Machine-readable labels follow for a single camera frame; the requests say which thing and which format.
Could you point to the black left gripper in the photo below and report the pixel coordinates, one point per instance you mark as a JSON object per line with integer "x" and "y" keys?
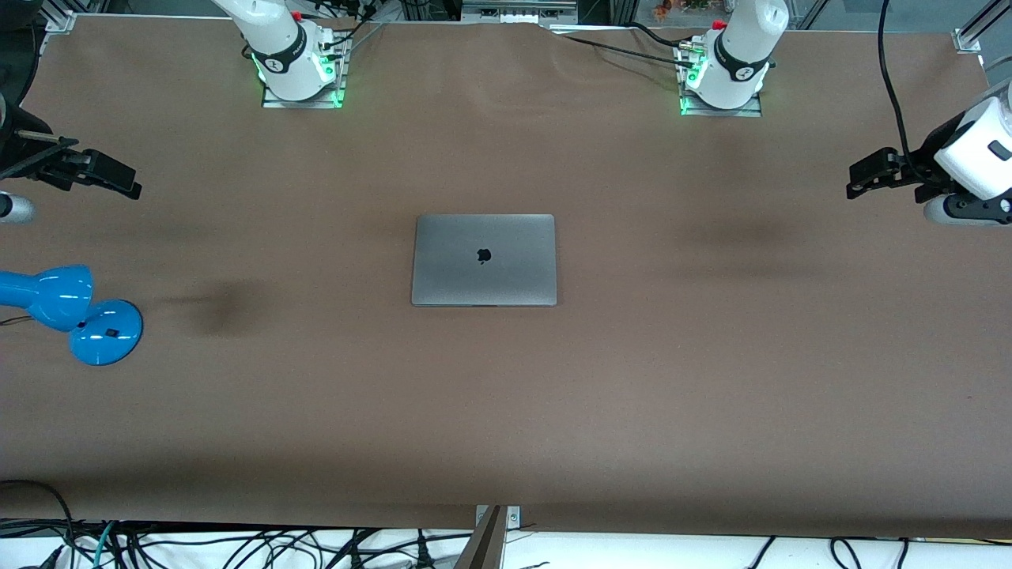
{"x": 923, "y": 160}

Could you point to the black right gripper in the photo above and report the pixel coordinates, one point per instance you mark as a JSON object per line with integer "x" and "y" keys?
{"x": 17, "y": 152}

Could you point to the grey laptop with black keyboard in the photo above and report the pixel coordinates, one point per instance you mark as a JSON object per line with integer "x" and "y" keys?
{"x": 484, "y": 276}

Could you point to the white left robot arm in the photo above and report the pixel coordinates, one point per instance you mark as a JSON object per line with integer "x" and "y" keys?
{"x": 739, "y": 55}

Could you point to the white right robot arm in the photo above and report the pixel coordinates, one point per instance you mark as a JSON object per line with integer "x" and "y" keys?
{"x": 281, "y": 47}

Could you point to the blue desk lamp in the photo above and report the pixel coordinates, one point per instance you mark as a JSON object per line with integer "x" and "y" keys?
{"x": 103, "y": 332}

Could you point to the orange colourful object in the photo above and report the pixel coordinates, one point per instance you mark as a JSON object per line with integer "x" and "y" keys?
{"x": 680, "y": 8}

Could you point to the brown table cover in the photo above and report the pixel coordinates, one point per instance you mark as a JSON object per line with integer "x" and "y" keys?
{"x": 632, "y": 395}

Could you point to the grey power strip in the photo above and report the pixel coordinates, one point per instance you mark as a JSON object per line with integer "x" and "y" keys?
{"x": 514, "y": 12}

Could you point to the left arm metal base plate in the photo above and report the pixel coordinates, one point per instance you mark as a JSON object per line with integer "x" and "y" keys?
{"x": 743, "y": 112}

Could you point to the aluminium frame corner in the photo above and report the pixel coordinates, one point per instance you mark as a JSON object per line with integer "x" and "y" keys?
{"x": 59, "y": 20}
{"x": 968, "y": 39}

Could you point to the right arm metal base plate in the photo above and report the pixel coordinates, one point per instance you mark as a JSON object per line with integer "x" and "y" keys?
{"x": 300, "y": 103}

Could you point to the metal bracket with dark bar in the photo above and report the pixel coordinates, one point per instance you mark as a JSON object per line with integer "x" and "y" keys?
{"x": 492, "y": 545}

